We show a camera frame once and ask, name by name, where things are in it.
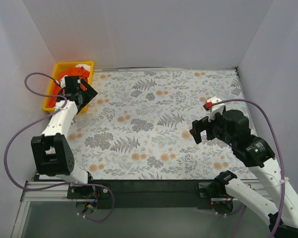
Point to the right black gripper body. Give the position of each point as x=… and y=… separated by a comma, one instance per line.
x=203, y=128

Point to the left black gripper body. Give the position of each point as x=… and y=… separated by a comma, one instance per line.
x=84, y=96

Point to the orange t shirt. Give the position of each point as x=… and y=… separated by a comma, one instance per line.
x=50, y=102

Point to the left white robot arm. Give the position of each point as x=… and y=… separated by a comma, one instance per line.
x=52, y=153

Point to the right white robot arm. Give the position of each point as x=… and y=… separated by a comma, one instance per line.
x=232, y=128

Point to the white t shirt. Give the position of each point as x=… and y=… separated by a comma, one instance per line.
x=85, y=66

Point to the floral table mat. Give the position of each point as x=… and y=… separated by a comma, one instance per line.
x=137, y=127

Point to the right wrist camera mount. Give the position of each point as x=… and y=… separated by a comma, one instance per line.
x=214, y=105

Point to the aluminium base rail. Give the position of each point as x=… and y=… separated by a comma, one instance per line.
x=56, y=193

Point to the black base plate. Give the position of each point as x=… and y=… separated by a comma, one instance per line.
x=142, y=193

